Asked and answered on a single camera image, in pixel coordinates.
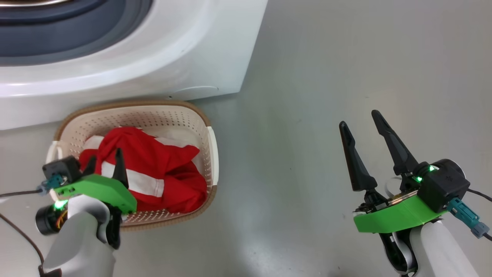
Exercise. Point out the teal right camera connector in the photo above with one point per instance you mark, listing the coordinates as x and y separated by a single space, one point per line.
467 215

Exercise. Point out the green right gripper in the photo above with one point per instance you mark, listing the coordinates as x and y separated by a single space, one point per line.
399 217

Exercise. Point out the teal left camera connector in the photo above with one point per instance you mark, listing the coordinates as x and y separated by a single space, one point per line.
54 181

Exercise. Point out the round white filter cover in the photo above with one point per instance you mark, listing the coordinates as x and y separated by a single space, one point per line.
196 92

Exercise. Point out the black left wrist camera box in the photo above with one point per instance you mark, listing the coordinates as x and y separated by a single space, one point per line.
61 167

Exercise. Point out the grey rubber door seal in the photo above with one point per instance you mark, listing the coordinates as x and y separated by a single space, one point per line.
77 34

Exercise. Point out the red garment with white stripes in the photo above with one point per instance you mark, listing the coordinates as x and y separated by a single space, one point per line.
153 161

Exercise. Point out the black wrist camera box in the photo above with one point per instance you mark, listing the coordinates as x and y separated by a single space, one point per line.
446 184
61 167

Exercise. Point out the cream basket with brown rim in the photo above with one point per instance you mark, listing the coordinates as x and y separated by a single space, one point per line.
169 115

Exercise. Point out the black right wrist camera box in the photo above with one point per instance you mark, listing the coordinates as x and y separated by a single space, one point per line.
446 184

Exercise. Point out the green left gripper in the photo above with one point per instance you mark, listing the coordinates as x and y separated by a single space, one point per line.
100 188

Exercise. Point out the teal camera connector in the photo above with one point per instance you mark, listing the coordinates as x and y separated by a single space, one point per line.
54 181
467 215

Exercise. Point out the white front-load washing machine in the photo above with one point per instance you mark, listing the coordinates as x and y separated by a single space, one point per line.
192 50

